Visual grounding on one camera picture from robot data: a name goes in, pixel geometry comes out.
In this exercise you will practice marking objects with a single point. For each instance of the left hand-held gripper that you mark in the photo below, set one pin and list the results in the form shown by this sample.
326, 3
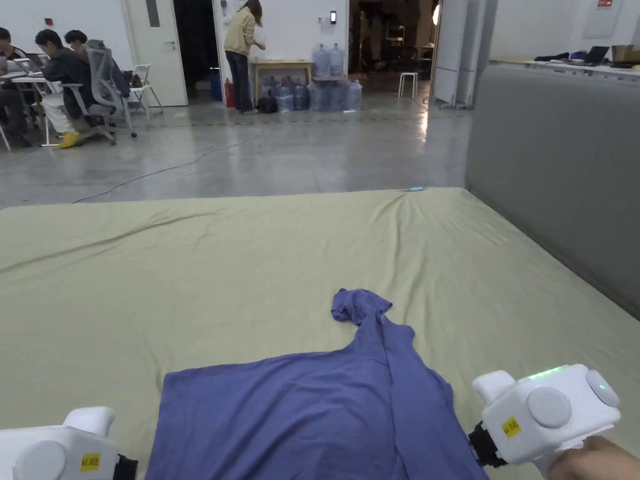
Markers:
45, 455

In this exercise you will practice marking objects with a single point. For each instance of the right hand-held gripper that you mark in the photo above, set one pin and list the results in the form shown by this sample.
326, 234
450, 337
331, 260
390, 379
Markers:
550, 407

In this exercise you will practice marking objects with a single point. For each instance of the blue shirt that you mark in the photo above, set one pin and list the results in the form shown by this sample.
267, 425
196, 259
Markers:
300, 415

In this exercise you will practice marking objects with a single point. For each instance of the person's right hand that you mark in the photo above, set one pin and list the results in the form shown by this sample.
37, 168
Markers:
600, 462

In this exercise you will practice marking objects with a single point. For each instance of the grey padded headboard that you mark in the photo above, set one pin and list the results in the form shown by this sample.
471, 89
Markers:
550, 175

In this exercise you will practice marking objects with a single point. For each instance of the bed with pale green sheet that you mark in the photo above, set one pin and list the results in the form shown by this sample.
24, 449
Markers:
200, 275

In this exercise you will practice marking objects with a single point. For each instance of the group of water bottles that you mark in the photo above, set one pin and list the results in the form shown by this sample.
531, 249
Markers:
330, 92

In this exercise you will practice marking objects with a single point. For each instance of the red fire extinguisher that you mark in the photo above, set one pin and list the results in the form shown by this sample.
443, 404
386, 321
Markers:
229, 95

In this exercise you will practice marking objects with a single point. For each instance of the black bag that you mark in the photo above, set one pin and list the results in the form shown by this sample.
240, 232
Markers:
267, 105

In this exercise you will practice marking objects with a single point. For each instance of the white door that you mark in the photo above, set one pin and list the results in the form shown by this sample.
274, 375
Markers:
155, 55

